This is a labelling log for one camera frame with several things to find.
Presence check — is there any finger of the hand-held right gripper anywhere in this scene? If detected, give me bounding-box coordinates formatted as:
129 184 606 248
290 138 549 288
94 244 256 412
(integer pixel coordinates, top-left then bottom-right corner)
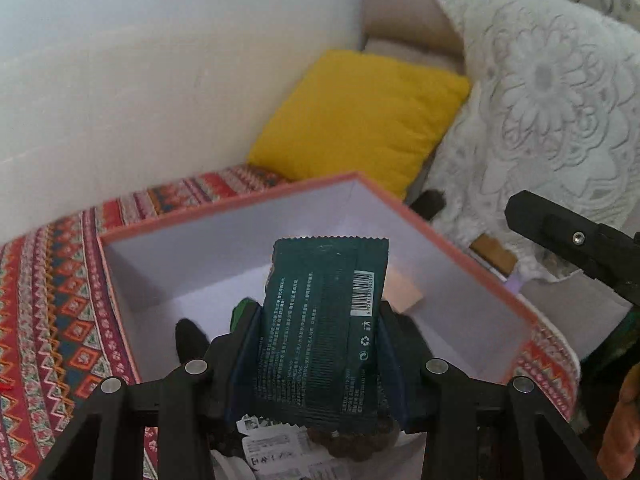
504 190 640 306

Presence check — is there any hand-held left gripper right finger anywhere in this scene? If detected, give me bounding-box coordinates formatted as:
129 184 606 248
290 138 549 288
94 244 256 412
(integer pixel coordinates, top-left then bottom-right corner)
377 300 601 480

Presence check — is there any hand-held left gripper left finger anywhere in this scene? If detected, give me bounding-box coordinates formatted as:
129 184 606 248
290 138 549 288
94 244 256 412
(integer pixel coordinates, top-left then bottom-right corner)
32 305 263 480

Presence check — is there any small peach box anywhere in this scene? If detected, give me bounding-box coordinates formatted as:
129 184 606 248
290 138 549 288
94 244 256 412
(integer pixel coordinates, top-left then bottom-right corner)
382 266 425 317

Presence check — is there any dark teal foil packet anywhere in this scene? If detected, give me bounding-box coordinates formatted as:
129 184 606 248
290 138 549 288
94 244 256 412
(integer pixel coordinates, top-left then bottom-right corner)
250 236 401 433

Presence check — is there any pink cardboard box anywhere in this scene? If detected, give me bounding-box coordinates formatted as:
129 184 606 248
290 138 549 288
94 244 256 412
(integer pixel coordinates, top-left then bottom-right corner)
97 172 543 480

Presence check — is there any person's right forearm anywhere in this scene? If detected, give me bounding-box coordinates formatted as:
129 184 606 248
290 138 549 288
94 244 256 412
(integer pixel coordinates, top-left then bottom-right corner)
597 365 640 480

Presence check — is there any brown wooden block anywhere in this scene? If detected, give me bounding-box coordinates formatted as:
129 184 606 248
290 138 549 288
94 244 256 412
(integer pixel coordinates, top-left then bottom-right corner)
470 234 518 273

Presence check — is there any small black object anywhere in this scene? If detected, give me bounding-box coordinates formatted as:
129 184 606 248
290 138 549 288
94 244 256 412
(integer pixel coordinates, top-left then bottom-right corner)
410 189 447 221

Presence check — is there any white lace pillow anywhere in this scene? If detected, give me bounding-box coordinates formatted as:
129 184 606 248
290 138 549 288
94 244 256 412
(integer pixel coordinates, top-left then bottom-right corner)
407 0 640 286

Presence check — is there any red patterned blanket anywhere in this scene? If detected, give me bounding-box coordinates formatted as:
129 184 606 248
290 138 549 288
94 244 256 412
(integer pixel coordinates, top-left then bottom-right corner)
0 164 583 480

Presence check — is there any yellow pillow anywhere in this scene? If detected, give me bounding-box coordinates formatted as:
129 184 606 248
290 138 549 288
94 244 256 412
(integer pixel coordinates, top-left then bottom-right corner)
248 50 472 200

